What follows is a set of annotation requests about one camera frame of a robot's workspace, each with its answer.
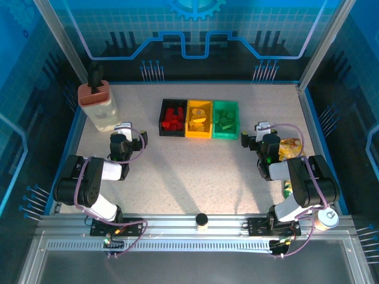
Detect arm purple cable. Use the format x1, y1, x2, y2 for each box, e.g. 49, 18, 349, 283
268, 123, 331, 258
72, 127, 149, 261

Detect yellow snack bag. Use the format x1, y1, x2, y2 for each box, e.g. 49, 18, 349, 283
278, 138, 306, 162

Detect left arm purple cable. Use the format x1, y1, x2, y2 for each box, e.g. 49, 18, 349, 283
72, 127, 149, 261

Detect black knob on cream base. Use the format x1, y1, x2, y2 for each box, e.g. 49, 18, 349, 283
195, 212, 210, 231

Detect black utensil handle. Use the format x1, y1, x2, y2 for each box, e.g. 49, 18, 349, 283
88, 62, 104, 95

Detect black plastic bin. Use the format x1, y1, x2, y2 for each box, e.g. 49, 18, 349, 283
159, 98, 189, 137

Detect white lidded cup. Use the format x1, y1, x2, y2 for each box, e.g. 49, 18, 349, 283
314, 206, 340, 231

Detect right aluminium frame post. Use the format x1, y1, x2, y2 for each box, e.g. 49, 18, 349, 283
298, 0, 355, 89

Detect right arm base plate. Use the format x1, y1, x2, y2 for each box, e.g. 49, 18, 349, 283
247, 217, 300, 237

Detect white holder with pink top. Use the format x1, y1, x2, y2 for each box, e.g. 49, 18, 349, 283
77, 80, 121, 134

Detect yellow plastic bin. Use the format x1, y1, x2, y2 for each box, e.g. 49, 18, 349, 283
185, 99, 214, 139

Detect green plastic bin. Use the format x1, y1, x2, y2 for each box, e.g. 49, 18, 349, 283
211, 100, 240, 140

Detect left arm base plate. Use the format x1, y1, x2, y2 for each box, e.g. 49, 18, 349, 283
89, 217, 144, 237

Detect aluminium frame post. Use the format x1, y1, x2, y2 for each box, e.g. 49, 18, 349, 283
298, 0, 355, 89
32, 0, 89, 86

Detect aluminium front rail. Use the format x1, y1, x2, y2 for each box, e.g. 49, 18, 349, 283
37, 214, 356, 240

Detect left aluminium frame post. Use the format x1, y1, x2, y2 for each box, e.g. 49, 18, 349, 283
32, 0, 89, 86

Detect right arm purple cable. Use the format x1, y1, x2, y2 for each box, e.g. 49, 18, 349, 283
268, 123, 331, 258

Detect slotted cable duct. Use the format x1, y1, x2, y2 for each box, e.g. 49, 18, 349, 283
46, 240, 275, 251

